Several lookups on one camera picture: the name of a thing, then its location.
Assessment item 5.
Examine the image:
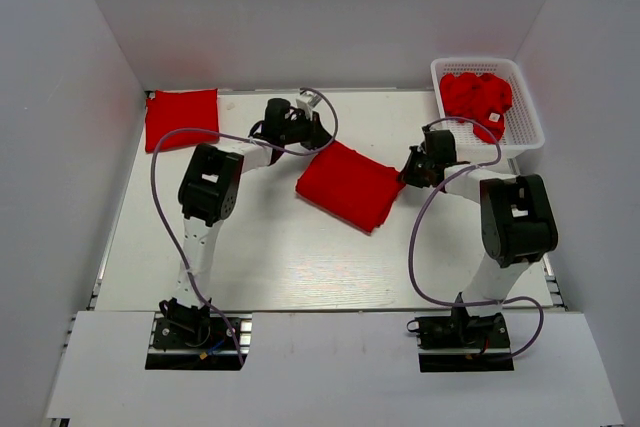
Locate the white plastic basket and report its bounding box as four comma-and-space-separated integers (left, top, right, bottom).
431, 57, 545, 160

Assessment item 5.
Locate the white front cover board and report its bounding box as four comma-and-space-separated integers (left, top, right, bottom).
47, 311, 622, 426

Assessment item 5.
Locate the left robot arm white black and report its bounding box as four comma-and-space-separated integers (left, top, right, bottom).
171, 89, 336, 309

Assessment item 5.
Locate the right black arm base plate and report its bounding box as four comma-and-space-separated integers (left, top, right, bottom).
406, 314, 514, 373

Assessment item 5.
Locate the red t shirt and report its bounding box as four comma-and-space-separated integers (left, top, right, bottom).
145, 89, 219, 154
296, 141, 405, 234

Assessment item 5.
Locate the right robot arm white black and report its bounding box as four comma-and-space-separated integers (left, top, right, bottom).
399, 123, 559, 346

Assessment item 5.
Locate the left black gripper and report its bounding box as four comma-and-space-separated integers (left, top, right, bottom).
280, 108, 334, 150

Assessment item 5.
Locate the red shirts pile in basket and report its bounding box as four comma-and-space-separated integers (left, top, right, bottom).
439, 72, 513, 143

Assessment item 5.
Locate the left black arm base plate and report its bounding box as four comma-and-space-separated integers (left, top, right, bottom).
145, 314, 252, 371

